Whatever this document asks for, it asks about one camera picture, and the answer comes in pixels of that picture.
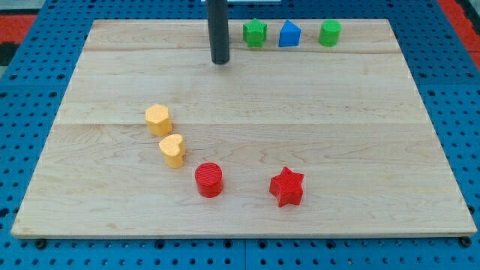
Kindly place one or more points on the green cylinder block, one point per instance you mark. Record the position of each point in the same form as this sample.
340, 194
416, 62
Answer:
329, 33

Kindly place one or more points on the yellow hexagon block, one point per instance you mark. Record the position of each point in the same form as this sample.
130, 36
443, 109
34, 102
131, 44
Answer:
158, 120

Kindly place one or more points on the blue triangle block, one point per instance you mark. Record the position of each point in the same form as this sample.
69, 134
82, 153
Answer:
289, 35

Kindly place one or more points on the yellow heart block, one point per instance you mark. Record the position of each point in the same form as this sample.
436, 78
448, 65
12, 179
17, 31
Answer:
173, 150

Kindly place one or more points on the light wooden board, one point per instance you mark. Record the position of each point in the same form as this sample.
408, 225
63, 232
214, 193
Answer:
348, 117

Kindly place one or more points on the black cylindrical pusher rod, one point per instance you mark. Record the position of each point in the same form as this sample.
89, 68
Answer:
218, 31

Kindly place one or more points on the red star block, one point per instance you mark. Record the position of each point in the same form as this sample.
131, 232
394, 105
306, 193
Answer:
287, 188

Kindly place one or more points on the green star block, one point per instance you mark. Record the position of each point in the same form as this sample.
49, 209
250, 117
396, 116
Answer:
254, 33

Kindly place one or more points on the red cylinder block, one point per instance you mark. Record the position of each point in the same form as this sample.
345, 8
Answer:
209, 179

